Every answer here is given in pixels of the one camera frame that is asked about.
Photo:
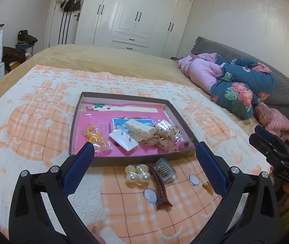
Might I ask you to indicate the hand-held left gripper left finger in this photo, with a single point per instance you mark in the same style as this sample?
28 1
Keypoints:
79 162

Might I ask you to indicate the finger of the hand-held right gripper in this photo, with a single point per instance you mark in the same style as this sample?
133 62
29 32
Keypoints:
265 133
269 150

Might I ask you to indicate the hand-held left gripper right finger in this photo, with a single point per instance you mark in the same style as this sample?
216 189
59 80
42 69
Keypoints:
210 167

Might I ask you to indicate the yellow rings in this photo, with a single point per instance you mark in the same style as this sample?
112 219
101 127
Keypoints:
93 134

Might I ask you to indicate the shallow cardboard box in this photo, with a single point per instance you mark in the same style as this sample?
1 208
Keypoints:
124 157

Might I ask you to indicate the earrings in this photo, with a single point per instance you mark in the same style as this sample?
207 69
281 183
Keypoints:
124 139

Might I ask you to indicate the leopard print clips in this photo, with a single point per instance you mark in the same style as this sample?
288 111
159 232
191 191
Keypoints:
164 136

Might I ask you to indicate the cream hair claw clip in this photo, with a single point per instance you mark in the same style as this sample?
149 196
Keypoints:
139 129

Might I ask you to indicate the person's left hand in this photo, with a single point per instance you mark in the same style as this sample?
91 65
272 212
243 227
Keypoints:
97 236

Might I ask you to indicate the silver clips in clear bag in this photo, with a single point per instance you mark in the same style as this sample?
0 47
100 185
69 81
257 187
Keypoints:
164 170

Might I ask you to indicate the floral blue quilt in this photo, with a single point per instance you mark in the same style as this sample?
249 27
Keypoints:
241 91

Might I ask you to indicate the pink book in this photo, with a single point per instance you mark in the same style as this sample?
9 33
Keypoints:
96 117

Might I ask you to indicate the brown hair clip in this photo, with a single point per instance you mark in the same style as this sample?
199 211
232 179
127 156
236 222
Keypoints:
161 190

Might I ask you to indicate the pearl hair bobbles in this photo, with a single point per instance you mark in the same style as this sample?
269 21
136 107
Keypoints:
137 174

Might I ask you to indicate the orange and white blanket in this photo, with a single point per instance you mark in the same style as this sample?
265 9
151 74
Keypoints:
45 111

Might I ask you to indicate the pink quilt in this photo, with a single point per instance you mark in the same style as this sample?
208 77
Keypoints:
200 71

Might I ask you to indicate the yellow bed sheet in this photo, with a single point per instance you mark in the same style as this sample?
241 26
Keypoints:
109 58

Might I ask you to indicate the brown clothes heap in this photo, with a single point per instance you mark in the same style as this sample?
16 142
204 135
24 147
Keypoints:
13 56

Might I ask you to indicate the dark clothes pile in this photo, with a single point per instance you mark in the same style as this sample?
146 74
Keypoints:
26 39

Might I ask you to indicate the white door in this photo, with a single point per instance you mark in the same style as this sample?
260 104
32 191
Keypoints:
55 28

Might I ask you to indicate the white wardrobe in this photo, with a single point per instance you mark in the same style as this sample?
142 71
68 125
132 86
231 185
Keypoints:
134 12

